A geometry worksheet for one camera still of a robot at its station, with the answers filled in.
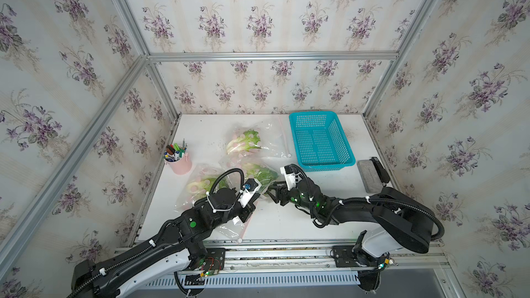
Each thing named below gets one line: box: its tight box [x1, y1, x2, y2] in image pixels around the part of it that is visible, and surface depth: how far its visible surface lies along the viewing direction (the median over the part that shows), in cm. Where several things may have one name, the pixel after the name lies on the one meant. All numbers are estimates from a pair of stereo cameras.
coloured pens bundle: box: [162, 137, 188, 163], surface depth 92 cm
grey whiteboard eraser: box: [356, 156, 391, 194], surface depth 95 cm
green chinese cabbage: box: [244, 162, 279, 193], surface depth 86 cm
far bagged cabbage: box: [226, 129, 269, 155], surface depth 100 cm
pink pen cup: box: [164, 152, 192, 176], surface depth 95 cm
